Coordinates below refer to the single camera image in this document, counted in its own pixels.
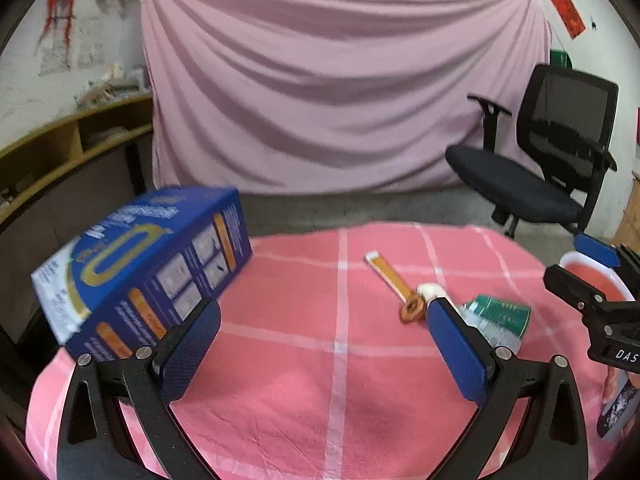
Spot white red trash basin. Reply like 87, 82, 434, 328
560, 252, 634, 301

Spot green white wrapper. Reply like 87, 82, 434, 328
461, 295, 532, 354

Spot brown fruit core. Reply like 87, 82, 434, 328
399, 294, 426, 324

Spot white crumpled tissue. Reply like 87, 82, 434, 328
416, 283, 457, 309

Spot black office chair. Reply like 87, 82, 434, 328
445, 64, 620, 238

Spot blue cardboard box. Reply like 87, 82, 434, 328
32, 186, 252, 362

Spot pink checked tablecloth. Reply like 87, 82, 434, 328
24, 221, 616, 480

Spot red fu poster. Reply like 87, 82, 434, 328
550, 0, 586, 39

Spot pink hanging bedsheet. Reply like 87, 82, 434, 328
141, 0, 551, 195

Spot red black hanging tassel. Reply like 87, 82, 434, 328
36, 0, 75, 49

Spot wooden wall shelf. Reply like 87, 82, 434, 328
1, 93, 153, 229

